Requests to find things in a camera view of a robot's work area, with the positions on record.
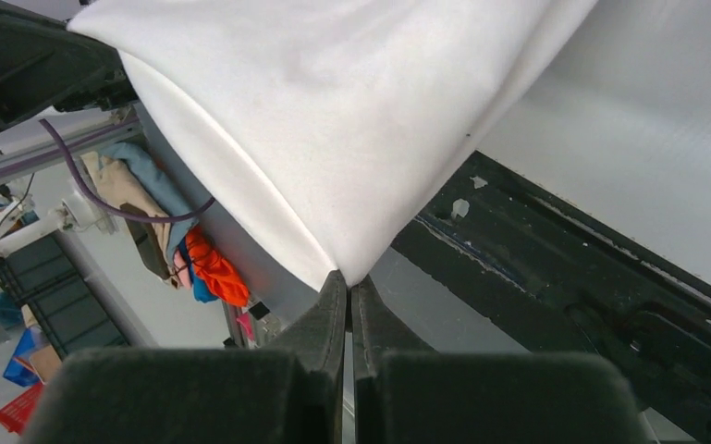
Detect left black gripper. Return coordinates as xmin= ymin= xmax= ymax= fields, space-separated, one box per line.
xmin=0 ymin=1 xmax=138 ymax=132

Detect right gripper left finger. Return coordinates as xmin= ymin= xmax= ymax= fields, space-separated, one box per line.
xmin=268 ymin=270 xmax=348 ymax=443

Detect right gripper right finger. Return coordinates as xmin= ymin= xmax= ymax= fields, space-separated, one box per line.
xmin=350 ymin=277 xmax=434 ymax=443

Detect white t-shirt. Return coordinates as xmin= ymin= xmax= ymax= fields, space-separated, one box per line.
xmin=67 ymin=1 xmax=594 ymax=290

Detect background clothes pile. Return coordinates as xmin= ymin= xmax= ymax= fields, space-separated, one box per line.
xmin=82 ymin=142 xmax=251 ymax=307

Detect dark storage shelf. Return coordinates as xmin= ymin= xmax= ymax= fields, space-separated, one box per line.
xmin=0 ymin=235 xmax=130 ymax=359

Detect blue and red bins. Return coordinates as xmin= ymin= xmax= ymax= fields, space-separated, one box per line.
xmin=0 ymin=326 xmax=62 ymax=435

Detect aluminium frame rail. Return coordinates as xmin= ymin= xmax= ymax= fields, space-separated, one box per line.
xmin=0 ymin=117 xmax=142 ymax=185

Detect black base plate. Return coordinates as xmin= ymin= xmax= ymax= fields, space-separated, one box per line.
xmin=392 ymin=153 xmax=711 ymax=443

